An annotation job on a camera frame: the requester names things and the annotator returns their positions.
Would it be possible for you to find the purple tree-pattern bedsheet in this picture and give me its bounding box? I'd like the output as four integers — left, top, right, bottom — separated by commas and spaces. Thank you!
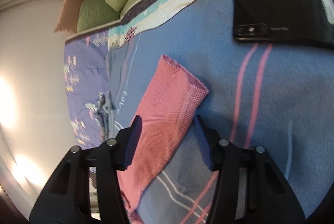
63, 30, 137, 150

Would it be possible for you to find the peach pillow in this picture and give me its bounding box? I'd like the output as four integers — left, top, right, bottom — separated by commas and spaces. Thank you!
54, 0, 84, 33

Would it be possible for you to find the blue striped blanket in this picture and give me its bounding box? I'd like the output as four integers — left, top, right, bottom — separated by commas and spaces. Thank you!
105, 0, 334, 224

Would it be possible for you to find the black smartphone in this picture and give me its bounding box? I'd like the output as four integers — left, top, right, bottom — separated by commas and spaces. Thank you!
233, 0, 333, 49

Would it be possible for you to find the green pillow lower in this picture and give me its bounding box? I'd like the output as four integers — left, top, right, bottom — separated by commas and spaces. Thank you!
77, 0, 119, 32

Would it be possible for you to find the pink knitted cloth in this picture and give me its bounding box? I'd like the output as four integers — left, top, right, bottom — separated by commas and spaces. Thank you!
118, 55, 209, 223

